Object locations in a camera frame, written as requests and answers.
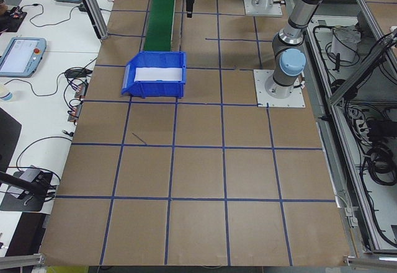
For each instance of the white bag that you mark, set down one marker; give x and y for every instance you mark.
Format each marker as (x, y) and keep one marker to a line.
(344, 46)

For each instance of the black desk mat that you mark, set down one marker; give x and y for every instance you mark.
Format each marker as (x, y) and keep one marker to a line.
(12, 25)

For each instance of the black flat panel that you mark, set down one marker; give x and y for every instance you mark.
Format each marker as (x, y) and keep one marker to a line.
(7, 142)

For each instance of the black power adapter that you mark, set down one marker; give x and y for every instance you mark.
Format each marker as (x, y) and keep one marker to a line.
(74, 74)
(83, 7)

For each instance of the small circuit board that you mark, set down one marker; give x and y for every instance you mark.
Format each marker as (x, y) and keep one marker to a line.
(16, 14)

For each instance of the V-shaped metal bar frame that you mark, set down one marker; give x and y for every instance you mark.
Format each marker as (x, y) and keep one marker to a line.
(356, 79)

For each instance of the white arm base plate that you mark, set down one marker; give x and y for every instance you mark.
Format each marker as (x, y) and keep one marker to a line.
(251, 9)
(297, 99)

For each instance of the black stand bar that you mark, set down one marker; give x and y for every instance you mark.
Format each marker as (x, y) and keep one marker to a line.
(18, 183)

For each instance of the white paper bin liner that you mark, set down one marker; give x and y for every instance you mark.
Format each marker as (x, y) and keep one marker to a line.
(158, 74)

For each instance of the black power supply box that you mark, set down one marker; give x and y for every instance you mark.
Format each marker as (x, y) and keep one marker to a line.
(376, 128)

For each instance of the green belt conveyor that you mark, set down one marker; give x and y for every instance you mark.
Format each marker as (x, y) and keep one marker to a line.
(159, 15)

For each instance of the grey small device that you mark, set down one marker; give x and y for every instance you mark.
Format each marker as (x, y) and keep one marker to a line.
(29, 173)

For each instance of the blue plastic storage bin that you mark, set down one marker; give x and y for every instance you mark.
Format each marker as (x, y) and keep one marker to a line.
(155, 90)

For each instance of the aluminium profile post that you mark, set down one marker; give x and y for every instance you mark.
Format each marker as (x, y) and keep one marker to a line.
(91, 6)

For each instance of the white desk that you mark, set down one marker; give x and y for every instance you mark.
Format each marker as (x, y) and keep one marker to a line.
(56, 25)

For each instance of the white power strip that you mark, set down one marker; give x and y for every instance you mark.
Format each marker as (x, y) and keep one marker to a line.
(361, 125)

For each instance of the grey connector block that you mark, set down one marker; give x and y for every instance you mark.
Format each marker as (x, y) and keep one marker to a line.
(82, 90)
(74, 111)

